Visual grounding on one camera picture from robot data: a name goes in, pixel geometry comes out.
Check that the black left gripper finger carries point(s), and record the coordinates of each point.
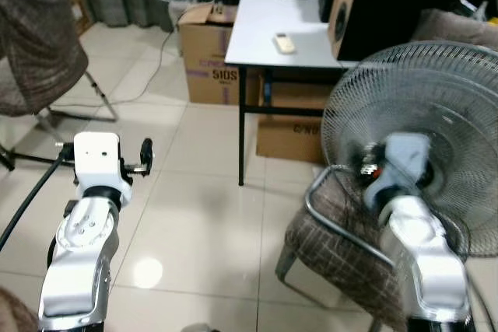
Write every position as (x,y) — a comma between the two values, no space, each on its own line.
(146,157)

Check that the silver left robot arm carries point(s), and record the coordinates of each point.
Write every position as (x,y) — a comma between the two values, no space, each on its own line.
(82,246)

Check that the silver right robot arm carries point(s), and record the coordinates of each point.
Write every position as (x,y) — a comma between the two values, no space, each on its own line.
(428,262)

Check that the low brown cardboard box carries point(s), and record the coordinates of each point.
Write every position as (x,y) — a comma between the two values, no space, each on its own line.
(288,141)

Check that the brown plaid metal-leg chair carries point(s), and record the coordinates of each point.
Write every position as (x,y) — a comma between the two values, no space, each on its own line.
(39,44)
(334,246)

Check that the printed open cardboard box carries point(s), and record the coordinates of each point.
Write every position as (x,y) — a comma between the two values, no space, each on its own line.
(206,52)

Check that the white remote control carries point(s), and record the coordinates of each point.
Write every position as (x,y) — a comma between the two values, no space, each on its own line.
(285,43)

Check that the brown plaid chair back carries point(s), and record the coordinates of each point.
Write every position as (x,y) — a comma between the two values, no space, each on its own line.
(455,30)

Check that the plain brown cardboard box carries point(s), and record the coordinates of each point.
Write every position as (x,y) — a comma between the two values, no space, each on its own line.
(78,7)

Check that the small white black-leg table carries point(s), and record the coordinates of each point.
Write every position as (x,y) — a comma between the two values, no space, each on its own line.
(272,17)

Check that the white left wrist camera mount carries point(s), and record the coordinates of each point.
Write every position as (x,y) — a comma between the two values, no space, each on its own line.
(97,161)

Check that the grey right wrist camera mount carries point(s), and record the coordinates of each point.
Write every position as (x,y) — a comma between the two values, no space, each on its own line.
(405,165)

